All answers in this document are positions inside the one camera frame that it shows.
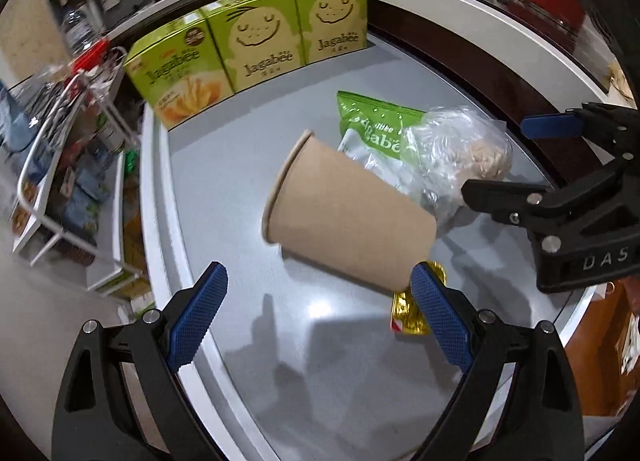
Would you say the green snack box fries picture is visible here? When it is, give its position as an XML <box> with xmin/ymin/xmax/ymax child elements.
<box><xmin>124</xmin><ymin>16</ymin><xmax>236</xmax><ymax>130</ymax></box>

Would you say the tall brown paper cup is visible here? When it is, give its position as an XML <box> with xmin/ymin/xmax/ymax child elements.
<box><xmin>261</xmin><ymin>129</ymin><xmax>439</xmax><ymax>295</ymax></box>

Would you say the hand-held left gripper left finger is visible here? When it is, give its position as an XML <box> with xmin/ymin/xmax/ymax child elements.
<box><xmin>51</xmin><ymin>261</ymin><xmax>230</xmax><ymax>461</ymax></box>

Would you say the red lid container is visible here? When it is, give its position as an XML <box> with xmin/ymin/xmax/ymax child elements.
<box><xmin>72</xmin><ymin>40</ymin><xmax>110</xmax><ymax>73</ymax></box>

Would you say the gold snack wrapper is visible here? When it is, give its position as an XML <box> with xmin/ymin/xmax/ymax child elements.
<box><xmin>390</xmin><ymin>263</ymin><xmax>447</xmax><ymax>337</ymax></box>

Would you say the green snack bag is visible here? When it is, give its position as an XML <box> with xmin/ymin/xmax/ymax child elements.
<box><xmin>336</xmin><ymin>90</ymin><xmax>432</xmax><ymax>192</ymax></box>

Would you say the clear plastic bag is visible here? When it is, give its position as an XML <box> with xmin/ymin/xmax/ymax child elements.
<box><xmin>400</xmin><ymin>106</ymin><xmax>515</xmax><ymax>233</ymax></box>

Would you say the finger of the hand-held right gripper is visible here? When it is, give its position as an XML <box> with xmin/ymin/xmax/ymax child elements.
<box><xmin>461</xmin><ymin>161</ymin><xmax>634</xmax><ymax>243</ymax></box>
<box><xmin>520</xmin><ymin>102</ymin><xmax>640</xmax><ymax>172</ymax></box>

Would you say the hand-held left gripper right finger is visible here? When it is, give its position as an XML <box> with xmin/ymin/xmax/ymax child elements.
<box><xmin>409</xmin><ymin>262</ymin><xmax>585</xmax><ymax>461</ymax></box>

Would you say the white metal rack cart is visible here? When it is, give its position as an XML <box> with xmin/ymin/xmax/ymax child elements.
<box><xmin>10</xmin><ymin>45</ymin><xmax>151</xmax><ymax>298</ymax></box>

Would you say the green snack box smiling face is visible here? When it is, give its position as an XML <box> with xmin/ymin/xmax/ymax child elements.
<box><xmin>206</xmin><ymin>0</ymin><xmax>307</xmax><ymax>94</ymax></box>
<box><xmin>294</xmin><ymin>0</ymin><xmax>370</xmax><ymax>66</ymax></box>

